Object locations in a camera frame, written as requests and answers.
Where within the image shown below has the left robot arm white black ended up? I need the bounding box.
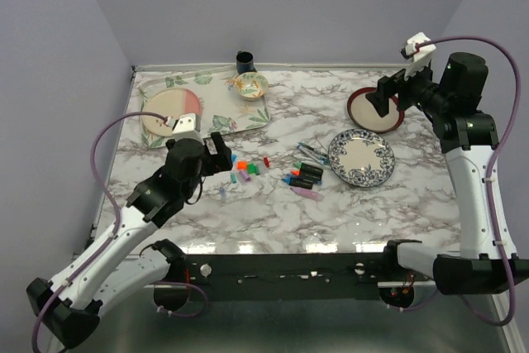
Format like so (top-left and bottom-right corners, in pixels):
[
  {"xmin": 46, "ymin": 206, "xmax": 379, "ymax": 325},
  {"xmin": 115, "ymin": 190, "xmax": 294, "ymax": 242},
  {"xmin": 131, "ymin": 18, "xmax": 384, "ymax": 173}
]
[{"xmin": 26, "ymin": 132, "xmax": 232, "ymax": 351}]

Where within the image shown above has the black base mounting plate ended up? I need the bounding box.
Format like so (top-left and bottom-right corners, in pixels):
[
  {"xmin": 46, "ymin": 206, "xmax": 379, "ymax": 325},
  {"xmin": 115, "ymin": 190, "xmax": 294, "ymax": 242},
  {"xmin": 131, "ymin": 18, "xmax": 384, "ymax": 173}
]
[{"xmin": 164, "ymin": 253, "xmax": 411, "ymax": 302}]

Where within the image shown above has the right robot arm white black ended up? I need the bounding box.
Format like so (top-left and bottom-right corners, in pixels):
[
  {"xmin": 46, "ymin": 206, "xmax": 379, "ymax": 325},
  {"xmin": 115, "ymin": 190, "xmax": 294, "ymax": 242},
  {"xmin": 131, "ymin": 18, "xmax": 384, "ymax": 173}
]
[{"xmin": 366, "ymin": 52, "xmax": 528, "ymax": 295}]

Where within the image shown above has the floral ceramic bowl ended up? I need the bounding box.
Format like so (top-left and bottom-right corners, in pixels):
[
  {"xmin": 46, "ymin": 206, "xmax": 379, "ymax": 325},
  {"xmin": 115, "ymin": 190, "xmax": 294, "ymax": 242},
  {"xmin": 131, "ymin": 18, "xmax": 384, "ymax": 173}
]
[{"xmin": 234, "ymin": 72, "xmax": 269, "ymax": 101}]

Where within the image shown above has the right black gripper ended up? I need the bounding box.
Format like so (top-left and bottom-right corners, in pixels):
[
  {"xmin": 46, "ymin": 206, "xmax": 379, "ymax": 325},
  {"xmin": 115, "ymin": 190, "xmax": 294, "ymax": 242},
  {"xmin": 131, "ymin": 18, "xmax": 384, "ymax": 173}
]
[{"xmin": 364, "ymin": 55, "xmax": 450, "ymax": 117}]

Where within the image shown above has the blue floral white plate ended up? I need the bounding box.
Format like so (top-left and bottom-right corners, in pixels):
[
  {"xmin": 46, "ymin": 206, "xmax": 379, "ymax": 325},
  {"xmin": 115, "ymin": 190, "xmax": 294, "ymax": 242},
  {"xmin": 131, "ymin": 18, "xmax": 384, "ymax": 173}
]
[{"xmin": 327, "ymin": 129, "xmax": 396, "ymax": 188}]

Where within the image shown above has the blue capped black highlighter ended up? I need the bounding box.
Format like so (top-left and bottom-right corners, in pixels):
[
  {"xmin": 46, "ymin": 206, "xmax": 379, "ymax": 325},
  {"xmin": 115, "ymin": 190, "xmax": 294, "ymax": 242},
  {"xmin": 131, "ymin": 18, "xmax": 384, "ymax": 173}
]
[{"xmin": 282, "ymin": 177, "xmax": 322, "ymax": 189}]

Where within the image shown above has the purple highlighter cap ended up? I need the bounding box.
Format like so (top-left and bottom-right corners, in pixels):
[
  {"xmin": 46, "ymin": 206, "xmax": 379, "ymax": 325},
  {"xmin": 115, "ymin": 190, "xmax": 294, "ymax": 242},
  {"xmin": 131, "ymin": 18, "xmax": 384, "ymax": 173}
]
[{"xmin": 239, "ymin": 169, "xmax": 251, "ymax": 182}]

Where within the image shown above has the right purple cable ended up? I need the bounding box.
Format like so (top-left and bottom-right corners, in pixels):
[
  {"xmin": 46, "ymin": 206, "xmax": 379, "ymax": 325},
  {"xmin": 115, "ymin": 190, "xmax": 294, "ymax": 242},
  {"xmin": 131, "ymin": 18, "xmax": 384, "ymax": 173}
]
[{"xmin": 417, "ymin": 36, "xmax": 522, "ymax": 327}]

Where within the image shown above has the green capped black highlighter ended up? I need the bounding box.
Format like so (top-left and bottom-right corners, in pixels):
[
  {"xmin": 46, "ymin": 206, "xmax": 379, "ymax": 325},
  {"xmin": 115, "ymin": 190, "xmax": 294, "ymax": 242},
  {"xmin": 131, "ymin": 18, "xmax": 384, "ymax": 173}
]
[{"xmin": 294, "ymin": 162, "xmax": 323, "ymax": 175}]

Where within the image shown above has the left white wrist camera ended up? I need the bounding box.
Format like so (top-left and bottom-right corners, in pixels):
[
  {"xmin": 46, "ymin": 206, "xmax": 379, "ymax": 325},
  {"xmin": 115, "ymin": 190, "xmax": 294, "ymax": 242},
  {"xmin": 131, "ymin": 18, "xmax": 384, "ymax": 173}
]
[{"xmin": 172, "ymin": 112, "xmax": 202, "ymax": 141}]

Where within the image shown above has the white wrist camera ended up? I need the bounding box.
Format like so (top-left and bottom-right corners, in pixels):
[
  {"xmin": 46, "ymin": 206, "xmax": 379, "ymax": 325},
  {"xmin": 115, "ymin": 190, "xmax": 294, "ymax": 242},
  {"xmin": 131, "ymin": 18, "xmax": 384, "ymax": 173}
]
[
  {"xmin": 401, "ymin": 32, "xmax": 436, "ymax": 80},
  {"xmin": 172, "ymin": 112, "xmax": 202, "ymax": 141}
]

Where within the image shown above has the purple capped highlighter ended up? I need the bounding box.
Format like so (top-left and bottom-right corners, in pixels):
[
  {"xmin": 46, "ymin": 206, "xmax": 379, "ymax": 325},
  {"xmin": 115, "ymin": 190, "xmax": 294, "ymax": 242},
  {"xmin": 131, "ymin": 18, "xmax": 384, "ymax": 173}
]
[{"xmin": 290, "ymin": 187, "xmax": 323, "ymax": 202}]

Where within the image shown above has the pink cream round plate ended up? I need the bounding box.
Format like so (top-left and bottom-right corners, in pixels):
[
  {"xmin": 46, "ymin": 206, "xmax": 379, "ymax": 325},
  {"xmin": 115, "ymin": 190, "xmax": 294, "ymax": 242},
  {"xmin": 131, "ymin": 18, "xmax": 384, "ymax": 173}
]
[{"xmin": 141, "ymin": 88, "xmax": 203, "ymax": 137}]

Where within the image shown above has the floral leaf serving tray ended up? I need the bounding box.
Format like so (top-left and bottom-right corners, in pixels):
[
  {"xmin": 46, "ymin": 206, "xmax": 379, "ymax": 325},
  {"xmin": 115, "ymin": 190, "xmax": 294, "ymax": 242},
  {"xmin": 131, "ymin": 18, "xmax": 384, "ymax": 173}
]
[{"xmin": 134, "ymin": 67, "xmax": 271, "ymax": 137}]

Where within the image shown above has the blue clear pen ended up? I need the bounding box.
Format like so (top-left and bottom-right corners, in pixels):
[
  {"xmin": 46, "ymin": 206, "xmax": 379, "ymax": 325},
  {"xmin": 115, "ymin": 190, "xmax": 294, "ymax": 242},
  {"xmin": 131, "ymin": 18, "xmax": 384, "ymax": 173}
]
[{"xmin": 298, "ymin": 142, "xmax": 329, "ymax": 160}]

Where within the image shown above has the dark slim pen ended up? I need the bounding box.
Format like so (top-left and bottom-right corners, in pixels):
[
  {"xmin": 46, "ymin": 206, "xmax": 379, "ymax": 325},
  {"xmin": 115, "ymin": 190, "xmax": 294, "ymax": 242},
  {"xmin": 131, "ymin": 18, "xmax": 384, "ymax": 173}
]
[{"xmin": 303, "ymin": 149, "xmax": 329, "ymax": 166}]

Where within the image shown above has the orange capped black highlighter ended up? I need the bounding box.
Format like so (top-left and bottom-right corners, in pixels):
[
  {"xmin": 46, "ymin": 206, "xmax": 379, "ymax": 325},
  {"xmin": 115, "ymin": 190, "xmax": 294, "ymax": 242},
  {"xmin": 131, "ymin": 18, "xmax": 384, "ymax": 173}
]
[{"xmin": 291, "ymin": 169, "xmax": 323, "ymax": 181}]

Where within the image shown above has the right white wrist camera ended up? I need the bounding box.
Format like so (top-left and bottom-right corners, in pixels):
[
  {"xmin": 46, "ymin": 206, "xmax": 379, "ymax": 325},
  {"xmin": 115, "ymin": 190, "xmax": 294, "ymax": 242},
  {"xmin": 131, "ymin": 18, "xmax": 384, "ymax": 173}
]
[{"xmin": 401, "ymin": 32, "xmax": 436, "ymax": 80}]

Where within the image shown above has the red rimmed beige plate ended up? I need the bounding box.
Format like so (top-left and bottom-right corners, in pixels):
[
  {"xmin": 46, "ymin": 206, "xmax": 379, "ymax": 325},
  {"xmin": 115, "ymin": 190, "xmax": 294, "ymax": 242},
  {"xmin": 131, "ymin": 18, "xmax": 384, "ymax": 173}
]
[{"xmin": 346, "ymin": 87, "xmax": 405, "ymax": 134}]

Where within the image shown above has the dark blue mug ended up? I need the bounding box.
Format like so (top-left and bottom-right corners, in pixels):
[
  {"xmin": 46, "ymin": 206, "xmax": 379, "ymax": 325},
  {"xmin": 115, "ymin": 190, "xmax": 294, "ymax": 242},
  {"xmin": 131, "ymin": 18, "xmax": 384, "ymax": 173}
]
[{"xmin": 236, "ymin": 50, "xmax": 256, "ymax": 74}]

